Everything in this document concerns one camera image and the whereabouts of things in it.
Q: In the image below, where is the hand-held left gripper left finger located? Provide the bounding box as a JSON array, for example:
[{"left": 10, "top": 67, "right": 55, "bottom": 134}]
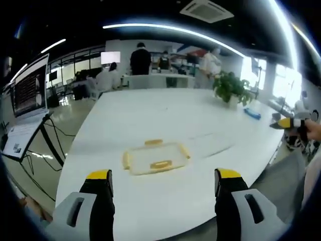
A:
[{"left": 46, "top": 169, "right": 116, "bottom": 241}]

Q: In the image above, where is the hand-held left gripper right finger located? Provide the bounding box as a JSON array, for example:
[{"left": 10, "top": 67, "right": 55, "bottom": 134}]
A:
[{"left": 214, "top": 168, "right": 289, "bottom": 241}]

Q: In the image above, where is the person's right hand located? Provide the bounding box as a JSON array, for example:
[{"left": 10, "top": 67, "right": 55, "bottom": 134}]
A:
[{"left": 307, "top": 121, "right": 321, "bottom": 142}]

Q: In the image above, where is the black and white patterned cloth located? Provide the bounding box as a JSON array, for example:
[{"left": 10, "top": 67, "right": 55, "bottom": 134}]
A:
[{"left": 284, "top": 132, "right": 320, "bottom": 156}]

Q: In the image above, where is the blue flat object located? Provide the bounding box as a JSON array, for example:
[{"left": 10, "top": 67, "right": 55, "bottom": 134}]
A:
[{"left": 243, "top": 107, "right": 262, "bottom": 121}]

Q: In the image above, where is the person's grey trouser leg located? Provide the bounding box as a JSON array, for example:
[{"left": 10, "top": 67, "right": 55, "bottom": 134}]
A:
[{"left": 247, "top": 150, "right": 307, "bottom": 224}]

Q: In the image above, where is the person's white sleeve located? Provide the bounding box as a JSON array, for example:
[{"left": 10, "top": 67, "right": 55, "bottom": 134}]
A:
[{"left": 300, "top": 155, "right": 321, "bottom": 210}]

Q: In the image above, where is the green potted plant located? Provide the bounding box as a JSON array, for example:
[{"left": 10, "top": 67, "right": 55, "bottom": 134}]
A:
[{"left": 212, "top": 71, "right": 254, "bottom": 110}]

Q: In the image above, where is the clear tray with yellow clips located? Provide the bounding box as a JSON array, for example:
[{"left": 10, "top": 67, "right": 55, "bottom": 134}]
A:
[{"left": 122, "top": 139, "right": 191, "bottom": 176}]

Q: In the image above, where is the open silver laptop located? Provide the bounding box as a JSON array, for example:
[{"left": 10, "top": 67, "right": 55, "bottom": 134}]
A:
[{"left": 1, "top": 53, "right": 51, "bottom": 159}]

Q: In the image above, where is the white counter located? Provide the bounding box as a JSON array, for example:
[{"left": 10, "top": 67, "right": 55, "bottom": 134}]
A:
[{"left": 122, "top": 73, "right": 197, "bottom": 89}]

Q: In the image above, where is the ceiling air conditioner vent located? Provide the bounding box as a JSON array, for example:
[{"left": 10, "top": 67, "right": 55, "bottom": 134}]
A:
[{"left": 179, "top": 0, "right": 235, "bottom": 24}]

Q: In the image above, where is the long ceiling light strip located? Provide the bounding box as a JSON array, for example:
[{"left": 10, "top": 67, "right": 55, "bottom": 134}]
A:
[{"left": 102, "top": 23, "right": 245, "bottom": 59}]

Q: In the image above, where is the white lit screen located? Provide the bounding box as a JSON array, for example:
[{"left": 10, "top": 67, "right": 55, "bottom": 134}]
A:
[{"left": 100, "top": 51, "right": 121, "bottom": 65}]

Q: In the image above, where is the black floor cable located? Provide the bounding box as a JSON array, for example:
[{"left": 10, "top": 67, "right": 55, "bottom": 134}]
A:
[{"left": 19, "top": 117, "right": 76, "bottom": 203}]

